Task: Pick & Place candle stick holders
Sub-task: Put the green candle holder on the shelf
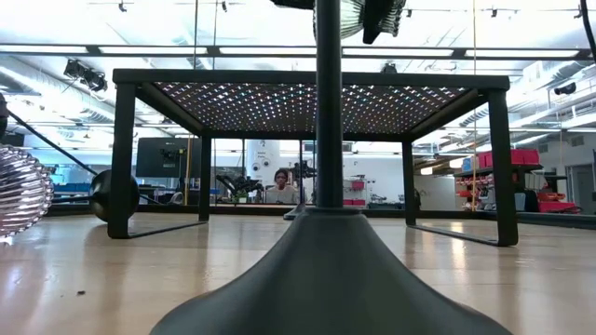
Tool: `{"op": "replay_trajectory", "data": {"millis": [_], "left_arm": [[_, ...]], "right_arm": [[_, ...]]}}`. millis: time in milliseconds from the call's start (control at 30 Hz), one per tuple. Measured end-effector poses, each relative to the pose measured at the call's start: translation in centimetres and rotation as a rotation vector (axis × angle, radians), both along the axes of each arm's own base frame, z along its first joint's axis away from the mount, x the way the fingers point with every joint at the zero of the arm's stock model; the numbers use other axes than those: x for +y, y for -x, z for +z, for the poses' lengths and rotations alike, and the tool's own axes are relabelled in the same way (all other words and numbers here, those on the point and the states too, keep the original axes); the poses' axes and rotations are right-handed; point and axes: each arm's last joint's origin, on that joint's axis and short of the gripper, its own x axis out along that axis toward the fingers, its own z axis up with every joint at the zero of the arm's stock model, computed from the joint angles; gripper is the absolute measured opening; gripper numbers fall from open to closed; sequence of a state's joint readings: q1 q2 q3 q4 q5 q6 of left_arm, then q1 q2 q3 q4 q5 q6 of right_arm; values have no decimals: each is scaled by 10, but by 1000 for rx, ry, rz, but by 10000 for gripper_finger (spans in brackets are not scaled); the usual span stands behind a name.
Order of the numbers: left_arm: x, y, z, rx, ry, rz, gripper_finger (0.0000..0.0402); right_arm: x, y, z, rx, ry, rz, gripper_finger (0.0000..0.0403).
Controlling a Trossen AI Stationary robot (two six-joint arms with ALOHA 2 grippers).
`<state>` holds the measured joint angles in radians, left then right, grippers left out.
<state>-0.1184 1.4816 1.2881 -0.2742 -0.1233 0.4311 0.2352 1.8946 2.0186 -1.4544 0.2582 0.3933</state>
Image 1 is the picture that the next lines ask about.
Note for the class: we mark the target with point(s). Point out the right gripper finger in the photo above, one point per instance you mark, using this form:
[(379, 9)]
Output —
[(382, 18), (298, 4)]

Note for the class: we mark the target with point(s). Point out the green ribbed glass candle holder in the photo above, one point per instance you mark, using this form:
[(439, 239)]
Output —
[(352, 18)]

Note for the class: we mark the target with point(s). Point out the black round ball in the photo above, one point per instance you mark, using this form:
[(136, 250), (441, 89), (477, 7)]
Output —
[(100, 195)]

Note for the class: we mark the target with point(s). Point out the large pink ribbed glass holder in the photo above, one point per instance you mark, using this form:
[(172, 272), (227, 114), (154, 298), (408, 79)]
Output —
[(23, 191)]

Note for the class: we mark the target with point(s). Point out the black background robot arm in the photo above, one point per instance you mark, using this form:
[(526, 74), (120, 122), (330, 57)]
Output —
[(305, 168), (233, 183)]

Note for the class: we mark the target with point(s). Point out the black perforated metal riser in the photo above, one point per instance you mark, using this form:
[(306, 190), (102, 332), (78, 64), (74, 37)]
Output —
[(307, 76)]

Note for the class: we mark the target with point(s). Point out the white cylindrical column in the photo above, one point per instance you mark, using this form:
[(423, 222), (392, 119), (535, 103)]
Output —
[(261, 158)]

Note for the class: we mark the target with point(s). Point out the small red parts bins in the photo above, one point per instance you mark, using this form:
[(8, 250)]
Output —
[(356, 185)]

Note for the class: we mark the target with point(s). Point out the person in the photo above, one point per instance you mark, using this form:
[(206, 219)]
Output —
[(281, 193)]

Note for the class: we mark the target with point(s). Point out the large red storage bins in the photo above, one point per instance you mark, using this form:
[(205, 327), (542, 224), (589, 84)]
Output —
[(512, 158)]

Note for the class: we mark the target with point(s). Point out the yellow vertical pole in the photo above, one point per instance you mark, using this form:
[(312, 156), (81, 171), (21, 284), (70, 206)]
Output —
[(187, 167)]

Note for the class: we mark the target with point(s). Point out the black computer monitor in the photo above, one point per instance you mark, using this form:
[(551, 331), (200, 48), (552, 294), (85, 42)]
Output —
[(158, 158)]

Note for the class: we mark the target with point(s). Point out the storage shelf rack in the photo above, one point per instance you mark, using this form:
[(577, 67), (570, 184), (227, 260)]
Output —
[(512, 181)]

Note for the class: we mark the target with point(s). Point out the black ceiling spotlights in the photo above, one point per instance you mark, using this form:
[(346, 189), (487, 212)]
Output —
[(88, 76)]

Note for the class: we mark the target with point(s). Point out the low red storage bins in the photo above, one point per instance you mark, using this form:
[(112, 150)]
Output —
[(556, 205)]

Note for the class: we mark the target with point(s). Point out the black ceiling camera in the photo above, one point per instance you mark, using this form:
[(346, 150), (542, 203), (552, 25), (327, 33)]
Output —
[(565, 88)]

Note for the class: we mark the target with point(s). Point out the black table frame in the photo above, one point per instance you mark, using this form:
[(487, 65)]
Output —
[(242, 211)]

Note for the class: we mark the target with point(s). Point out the black diagonal frame strut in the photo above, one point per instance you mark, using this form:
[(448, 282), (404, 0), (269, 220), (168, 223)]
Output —
[(51, 143)]

